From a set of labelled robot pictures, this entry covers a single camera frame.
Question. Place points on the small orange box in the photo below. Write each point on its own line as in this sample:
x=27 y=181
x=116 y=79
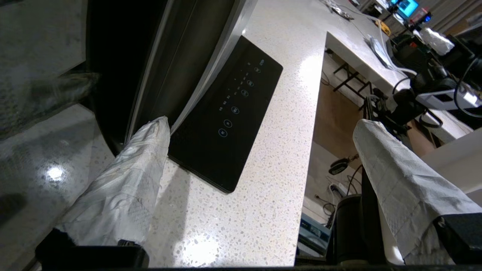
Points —
x=384 y=27

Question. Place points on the black induction cooktop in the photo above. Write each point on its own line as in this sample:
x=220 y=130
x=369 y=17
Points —
x=233 y=113

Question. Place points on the blue monitor screen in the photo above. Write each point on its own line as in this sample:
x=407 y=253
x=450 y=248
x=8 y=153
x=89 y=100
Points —
x=407 y=6

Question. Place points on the wrapped left gripper left finger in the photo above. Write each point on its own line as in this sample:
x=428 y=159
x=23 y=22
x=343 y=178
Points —
x=120 y=188

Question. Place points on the glass microwave door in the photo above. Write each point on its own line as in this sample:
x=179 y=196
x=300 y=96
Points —
x=113 y=56

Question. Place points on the black metal desk frame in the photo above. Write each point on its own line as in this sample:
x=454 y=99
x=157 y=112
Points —
x=350 y=77

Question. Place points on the wrapped left gripper right finger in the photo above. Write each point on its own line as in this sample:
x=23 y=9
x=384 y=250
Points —
x=410 y=195

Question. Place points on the black electronics box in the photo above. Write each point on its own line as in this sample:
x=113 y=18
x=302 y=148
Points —
x=314 y=233

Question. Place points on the white plastic bag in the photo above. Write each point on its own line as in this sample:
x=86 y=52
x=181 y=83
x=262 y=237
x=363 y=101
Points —
x=437 y=40

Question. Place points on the black robot chassis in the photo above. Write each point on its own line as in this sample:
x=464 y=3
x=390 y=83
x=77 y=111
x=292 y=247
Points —
x=361 y=226

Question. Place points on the white paper stack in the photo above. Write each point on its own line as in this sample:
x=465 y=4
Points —
x=380 y=51

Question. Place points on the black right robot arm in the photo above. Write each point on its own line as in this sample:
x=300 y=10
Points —
x=414 y=101

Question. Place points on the silver foil packet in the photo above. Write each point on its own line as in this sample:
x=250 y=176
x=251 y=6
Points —
x=337 y=7

